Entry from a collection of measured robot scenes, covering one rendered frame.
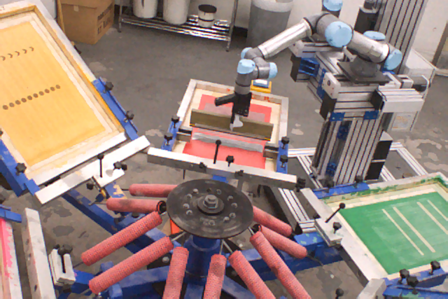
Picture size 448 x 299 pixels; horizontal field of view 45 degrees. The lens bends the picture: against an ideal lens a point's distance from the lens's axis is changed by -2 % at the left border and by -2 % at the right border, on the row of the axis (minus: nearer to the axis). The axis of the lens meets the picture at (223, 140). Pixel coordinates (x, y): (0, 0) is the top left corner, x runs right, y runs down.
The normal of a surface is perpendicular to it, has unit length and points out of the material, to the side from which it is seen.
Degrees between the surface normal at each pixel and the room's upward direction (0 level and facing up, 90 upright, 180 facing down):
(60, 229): 0
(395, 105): 90
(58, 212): 0
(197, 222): 0
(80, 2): 91
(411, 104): 90
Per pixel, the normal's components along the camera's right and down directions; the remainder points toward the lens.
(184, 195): 0.14, -0.82
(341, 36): 0.31, 0.53
